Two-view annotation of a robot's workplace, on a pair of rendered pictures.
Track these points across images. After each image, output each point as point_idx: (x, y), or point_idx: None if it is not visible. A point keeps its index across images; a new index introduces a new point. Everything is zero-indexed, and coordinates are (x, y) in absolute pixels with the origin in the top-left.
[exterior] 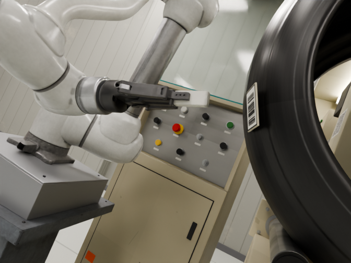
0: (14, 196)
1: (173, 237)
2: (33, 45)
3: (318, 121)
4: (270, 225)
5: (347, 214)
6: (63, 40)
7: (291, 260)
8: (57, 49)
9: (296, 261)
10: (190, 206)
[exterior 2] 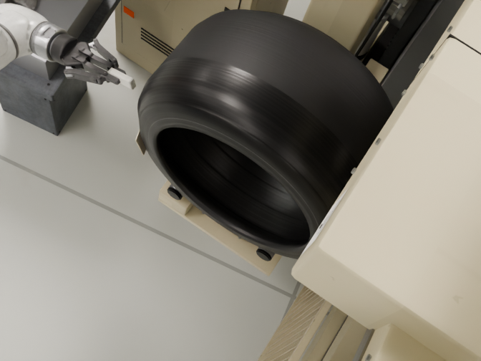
0: (28, 65)
1: (209, 16)
2: None
3: (164, 167)
4: None
5: (182, 192)
6: (1, 38)
7: (172, 192)
8: (3, 51)
9: (173, 193)
10: None
